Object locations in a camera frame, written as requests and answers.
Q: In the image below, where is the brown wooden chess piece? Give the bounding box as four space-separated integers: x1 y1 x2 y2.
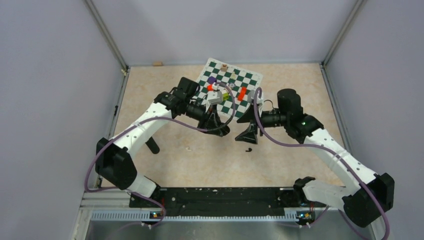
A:
220 64 228 72

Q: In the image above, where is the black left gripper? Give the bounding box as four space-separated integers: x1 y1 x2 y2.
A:
185 98 224 137

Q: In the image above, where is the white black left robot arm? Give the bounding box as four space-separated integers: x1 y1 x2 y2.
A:
93 77 232 207

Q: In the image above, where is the green white chessboard mat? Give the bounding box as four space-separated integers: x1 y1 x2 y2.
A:
193 58 263 120

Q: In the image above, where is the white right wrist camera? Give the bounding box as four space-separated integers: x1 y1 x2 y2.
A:
247 89 264 104

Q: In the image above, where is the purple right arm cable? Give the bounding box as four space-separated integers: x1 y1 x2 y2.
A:
253 87 391 240

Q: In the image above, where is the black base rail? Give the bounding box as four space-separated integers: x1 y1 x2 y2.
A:
129 187 311 217

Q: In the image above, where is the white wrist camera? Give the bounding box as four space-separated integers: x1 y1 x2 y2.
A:
206 90 224 105
247 89 264 104

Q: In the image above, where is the wooden cork cylinder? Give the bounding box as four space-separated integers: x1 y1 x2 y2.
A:
152 61 163 67

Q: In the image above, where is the green white toy brick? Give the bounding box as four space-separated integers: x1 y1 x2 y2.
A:
222 92 230 101

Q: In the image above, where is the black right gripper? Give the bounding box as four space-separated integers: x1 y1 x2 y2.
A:
235 102 289 144

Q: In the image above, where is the red toy brick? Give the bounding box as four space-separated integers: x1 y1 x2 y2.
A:
207 84 214 92
237 86 247 102

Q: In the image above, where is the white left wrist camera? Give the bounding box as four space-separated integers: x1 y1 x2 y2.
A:
206 90 224 105

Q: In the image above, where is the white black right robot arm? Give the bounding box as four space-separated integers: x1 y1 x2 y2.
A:
236 88 395 229

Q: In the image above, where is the purple toy brick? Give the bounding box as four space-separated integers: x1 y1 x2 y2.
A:
207 76 217 84

